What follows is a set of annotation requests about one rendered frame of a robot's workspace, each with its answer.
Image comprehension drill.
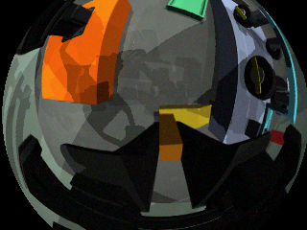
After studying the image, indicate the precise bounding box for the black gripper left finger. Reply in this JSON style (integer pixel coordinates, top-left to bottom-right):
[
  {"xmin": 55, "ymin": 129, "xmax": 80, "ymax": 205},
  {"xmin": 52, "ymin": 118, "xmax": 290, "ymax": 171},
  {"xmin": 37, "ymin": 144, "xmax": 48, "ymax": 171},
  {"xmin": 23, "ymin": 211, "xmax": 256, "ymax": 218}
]
[{"xmin": 60, "ymin": 122, "xmax": 160, "ymax": 212}]

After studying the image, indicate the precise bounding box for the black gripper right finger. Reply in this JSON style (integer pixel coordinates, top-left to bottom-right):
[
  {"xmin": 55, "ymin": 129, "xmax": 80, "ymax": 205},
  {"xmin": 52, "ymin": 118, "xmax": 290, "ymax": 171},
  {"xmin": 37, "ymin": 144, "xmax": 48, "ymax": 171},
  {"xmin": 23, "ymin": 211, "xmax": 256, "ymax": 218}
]
[{"xmin": 176, "ymin": 122, "xmax": 272, "ymax": 210}]

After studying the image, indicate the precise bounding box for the red-headed stop pin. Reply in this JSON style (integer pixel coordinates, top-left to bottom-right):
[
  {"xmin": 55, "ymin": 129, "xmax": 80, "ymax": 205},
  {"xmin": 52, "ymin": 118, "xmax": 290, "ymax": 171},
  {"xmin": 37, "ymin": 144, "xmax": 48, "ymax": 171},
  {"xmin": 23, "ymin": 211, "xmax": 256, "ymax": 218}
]
[{"xmin": 264, "ymin": 129, "xmax": 285, "ymax": 146}]

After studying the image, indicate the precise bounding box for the green tray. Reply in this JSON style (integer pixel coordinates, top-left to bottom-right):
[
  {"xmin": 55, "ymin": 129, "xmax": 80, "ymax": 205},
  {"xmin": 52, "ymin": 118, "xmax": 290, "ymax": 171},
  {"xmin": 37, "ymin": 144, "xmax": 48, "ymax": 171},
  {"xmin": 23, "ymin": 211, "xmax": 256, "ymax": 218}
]
[
  {"xmin": 172, "ymin": 0, "xmax": 204, "ymax": 15},
  {"xmin": 168, "ymin": 0, "xmax": 208, "ymax": 22}
]

